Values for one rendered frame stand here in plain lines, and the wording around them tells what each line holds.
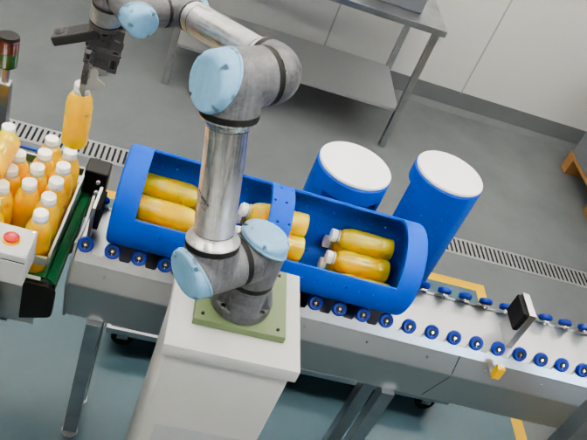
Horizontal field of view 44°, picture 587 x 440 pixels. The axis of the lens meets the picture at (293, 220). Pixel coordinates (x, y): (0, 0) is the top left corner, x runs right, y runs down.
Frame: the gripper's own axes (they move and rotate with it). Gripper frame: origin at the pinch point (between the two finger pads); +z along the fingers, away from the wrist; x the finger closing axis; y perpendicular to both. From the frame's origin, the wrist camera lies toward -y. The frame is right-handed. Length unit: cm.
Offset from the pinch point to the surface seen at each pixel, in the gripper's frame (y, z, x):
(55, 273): 4, 47, -23
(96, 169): 8.3, 38.7, 12.5
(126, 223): 18.4, 24.8, -20.1
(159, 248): 28.7, 30.4, -21.0
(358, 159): 98, 35, 47
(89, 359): 20, 90, -21
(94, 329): 19, 75, -19
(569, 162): 346, 140, 250
